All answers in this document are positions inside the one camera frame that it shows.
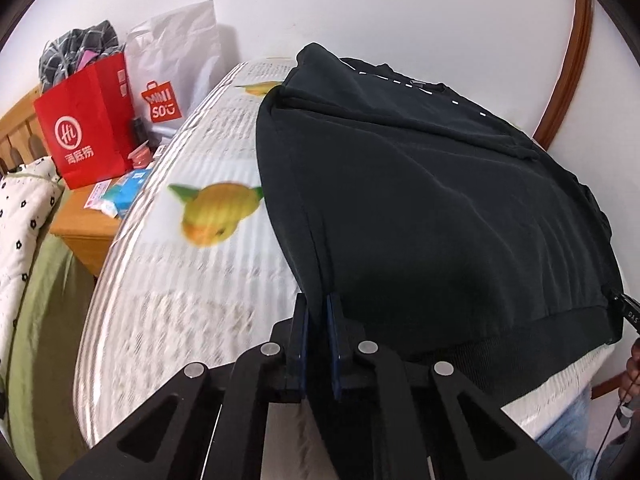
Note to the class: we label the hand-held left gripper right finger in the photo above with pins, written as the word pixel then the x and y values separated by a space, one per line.
pixel 332 345

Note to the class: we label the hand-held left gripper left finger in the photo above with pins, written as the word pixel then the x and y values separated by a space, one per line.
pixel 301 345

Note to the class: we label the black sweatshirt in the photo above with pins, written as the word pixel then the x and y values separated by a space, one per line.
pixel 425 210

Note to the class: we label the person's right hand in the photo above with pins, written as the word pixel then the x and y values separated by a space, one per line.
pixel 631 370

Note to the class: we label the white fruit-print bedspread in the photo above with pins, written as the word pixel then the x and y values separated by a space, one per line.
pixel 200 280

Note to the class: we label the person's blue jeans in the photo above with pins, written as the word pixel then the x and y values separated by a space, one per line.
pixel 570 435

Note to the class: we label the blue packet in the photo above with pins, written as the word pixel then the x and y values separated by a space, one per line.
pixel 127 190

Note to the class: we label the wooden nightstand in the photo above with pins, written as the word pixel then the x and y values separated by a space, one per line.
pixel 82 232

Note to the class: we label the small red box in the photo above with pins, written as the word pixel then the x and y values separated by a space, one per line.
pixel 140 155

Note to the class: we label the green bed sheet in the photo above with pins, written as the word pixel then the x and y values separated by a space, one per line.
pixel 45 340

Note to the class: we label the dark bottle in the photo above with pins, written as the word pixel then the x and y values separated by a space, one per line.
pixel 138 132

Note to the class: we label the white dotted quilt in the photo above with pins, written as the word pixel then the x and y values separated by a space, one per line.
pixel 22 220

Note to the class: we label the red paper bag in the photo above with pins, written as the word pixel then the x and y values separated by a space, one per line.
pixel 87 125

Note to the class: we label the white plastic shopping bag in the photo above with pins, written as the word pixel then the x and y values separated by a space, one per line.
pixel 172 65

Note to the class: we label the wooden headboard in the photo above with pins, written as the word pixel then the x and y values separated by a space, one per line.
pixel 20 125

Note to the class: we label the grey plaid cloth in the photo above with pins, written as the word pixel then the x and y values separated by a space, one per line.
pixel 75 55

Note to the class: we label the brown wooden door frame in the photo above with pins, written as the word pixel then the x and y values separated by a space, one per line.
pixel 570 60

